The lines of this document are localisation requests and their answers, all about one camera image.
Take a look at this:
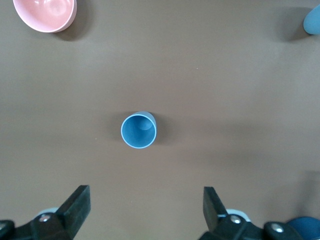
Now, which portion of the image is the pink bowl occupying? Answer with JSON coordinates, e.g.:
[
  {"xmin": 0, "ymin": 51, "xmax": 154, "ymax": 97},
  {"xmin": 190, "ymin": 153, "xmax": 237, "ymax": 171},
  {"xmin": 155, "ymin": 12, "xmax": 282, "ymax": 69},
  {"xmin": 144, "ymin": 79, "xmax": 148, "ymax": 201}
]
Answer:
[{"xmin": 12, "ymin": 0, "xmax": 78, "ymax": 33}]

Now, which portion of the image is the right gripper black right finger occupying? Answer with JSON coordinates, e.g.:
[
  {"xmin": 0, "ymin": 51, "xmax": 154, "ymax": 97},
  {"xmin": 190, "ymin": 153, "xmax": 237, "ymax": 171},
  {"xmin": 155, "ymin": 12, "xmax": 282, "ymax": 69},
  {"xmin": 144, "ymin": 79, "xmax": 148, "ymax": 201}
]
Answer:
[{"xmin": 198, "ymin": 186, "xmax": 304, "ymax": 240}]

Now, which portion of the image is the dark blue round object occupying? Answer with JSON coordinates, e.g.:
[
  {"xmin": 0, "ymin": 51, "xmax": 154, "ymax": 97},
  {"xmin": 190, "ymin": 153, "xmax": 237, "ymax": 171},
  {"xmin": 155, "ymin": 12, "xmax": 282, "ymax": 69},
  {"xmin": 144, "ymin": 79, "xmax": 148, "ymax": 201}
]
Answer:
[{"xmin": 287, "ymin": 216, "xmax": 320, "ymax": 240}]

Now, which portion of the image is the blue plastic cup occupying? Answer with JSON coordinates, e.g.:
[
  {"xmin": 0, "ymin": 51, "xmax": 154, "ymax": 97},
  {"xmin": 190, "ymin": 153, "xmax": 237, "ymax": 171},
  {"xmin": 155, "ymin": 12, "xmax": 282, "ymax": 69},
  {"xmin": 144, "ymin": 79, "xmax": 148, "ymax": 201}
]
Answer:
[
  {"xmin": 303, "ymin": 4, "xmax": 320, "ymax": 36},
  {"xmin": 120, "ymin": 111, "xmax": 158, "ymax": 150}
]

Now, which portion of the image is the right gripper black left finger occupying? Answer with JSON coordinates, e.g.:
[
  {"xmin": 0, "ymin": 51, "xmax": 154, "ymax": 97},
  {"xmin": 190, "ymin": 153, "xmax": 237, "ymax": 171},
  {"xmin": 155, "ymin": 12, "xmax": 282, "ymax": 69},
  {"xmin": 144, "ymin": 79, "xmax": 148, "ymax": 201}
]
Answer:
[{"xmin": 0, "ymin": 185, "xmax": 91, "ymax": 240}]

